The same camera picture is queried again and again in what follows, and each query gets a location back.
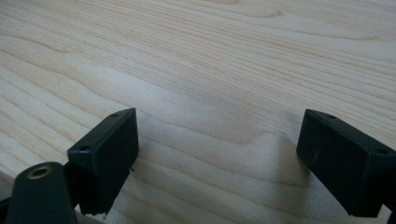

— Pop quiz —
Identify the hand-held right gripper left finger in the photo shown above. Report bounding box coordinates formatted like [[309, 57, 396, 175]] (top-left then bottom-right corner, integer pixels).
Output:
[[66, 107, 140, 216]]

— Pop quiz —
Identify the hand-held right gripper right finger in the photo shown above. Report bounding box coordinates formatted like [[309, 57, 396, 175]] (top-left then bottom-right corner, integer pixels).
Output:
[[295, 108, 396, 218]]

